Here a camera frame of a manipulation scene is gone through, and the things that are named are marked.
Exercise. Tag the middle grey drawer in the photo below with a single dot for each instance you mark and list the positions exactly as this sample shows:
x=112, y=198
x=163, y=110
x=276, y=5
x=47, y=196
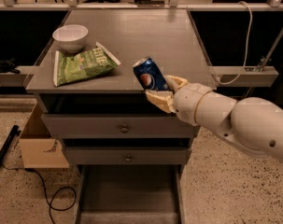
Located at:
x=127, y=155

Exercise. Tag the top grey drawer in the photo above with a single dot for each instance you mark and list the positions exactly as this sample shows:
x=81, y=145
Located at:
x=117, y=126

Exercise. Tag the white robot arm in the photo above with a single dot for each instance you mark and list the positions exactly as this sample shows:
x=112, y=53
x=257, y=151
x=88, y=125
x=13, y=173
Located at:
x=253, y=125

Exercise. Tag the white ceramic bowl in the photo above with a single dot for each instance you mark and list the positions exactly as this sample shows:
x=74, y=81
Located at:
x=71, y=38

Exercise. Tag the black metal stand leg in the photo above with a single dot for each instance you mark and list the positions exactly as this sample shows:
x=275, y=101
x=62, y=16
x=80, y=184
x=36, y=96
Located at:
x=13, y=133

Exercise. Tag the cardboard box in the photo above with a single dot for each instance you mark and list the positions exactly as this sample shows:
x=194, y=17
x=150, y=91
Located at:
x=38, y=148

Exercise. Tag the bottom grey open drawer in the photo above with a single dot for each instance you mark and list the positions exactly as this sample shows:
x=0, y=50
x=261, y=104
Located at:
x=133, y=194

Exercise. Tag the green chip bag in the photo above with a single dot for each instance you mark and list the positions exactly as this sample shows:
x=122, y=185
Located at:
x=87, y=64

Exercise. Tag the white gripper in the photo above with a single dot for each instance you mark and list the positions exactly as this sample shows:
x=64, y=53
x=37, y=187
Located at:
x=187, y=101

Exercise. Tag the blue pepsi can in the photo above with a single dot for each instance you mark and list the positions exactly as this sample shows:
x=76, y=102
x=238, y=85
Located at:
x=149, y=75

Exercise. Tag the black object on rail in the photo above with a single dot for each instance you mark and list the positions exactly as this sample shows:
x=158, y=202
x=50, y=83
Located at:
x=7, y=66

